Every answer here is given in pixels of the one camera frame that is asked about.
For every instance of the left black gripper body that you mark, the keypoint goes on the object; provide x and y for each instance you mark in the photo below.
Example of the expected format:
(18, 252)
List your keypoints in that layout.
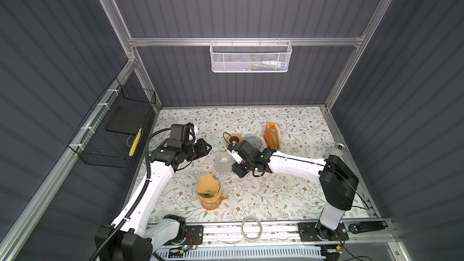
(197, 148)

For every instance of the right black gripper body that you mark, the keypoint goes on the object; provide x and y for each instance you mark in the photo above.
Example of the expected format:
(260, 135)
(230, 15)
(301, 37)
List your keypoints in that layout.
(243, 155)

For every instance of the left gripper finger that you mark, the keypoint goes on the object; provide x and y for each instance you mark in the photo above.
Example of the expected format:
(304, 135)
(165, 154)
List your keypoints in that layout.
(202, 153)
(203, 144)

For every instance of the orange glass carafe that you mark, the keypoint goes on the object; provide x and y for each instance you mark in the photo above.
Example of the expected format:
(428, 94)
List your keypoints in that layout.
(215, 205)

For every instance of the grey glass dripper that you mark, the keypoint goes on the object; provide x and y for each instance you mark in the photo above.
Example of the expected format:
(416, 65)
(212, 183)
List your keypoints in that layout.
(254, 140)

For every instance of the green glass dripper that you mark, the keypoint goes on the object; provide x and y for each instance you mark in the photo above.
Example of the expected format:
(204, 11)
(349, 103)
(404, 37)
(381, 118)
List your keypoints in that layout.
(210, 197)

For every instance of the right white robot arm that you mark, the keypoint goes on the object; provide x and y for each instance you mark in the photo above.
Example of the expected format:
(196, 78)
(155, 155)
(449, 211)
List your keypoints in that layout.
(338, 182)

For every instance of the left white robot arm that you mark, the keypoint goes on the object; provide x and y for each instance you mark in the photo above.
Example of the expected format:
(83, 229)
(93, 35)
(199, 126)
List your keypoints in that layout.
(127, 239)

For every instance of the orange coffee filter box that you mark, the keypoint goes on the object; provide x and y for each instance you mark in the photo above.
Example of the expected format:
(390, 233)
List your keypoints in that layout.
(272, 136)

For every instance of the yellow striped stick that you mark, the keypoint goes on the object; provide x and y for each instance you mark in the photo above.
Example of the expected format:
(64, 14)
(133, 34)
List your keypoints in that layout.
(135, 143)

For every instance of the tape roll centre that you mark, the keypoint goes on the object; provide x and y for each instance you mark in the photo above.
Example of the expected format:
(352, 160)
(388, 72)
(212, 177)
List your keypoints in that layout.
(251, 229)

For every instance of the clear plastic bottle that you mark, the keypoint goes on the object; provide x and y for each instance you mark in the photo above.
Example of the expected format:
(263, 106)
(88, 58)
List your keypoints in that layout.
(338, 150)

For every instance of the black remote device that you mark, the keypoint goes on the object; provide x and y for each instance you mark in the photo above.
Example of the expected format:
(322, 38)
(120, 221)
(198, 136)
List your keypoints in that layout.
(367, 226)

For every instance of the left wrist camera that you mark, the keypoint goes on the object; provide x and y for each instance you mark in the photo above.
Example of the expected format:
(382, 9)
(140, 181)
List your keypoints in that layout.
(193, 129)

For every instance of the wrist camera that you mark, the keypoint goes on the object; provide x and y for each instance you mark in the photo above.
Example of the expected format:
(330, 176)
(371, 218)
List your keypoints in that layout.
(233, 150)
(193, 129)

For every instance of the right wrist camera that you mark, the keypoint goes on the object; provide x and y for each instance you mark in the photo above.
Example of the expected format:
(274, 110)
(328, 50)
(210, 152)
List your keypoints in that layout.
(233, 150)

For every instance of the black wire basket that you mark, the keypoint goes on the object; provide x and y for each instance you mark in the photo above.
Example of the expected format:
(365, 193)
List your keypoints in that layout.
(105, 138)

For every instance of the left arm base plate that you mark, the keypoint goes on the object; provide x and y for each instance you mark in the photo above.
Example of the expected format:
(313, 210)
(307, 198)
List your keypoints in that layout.
(194, 235)

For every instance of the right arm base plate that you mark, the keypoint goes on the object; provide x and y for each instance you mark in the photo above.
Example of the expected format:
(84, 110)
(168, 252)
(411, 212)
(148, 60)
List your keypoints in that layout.
(315, 231)

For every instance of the white wire basket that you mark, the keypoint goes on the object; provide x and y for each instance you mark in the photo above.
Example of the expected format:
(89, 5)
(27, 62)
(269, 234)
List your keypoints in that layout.
(250, 56)

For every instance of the white vented cable duct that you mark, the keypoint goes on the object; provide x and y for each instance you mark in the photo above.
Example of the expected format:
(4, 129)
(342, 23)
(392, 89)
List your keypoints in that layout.
(253, 253)

